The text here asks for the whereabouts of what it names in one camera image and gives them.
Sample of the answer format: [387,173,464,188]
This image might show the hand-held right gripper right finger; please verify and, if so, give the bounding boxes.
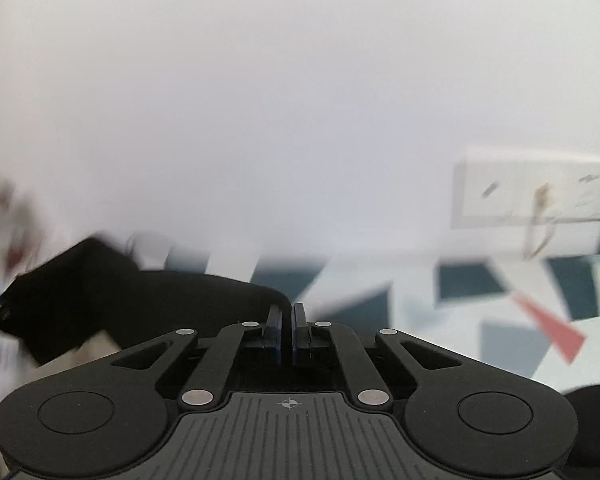
[292,303,482,414]

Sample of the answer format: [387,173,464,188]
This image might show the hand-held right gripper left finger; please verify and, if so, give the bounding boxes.
[111,304,284,409]

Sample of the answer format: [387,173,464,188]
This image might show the black garment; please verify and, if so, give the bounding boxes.
[2,236,287,367]

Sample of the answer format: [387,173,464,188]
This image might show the white wall socket plate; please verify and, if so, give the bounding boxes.
[451,146,600,232]

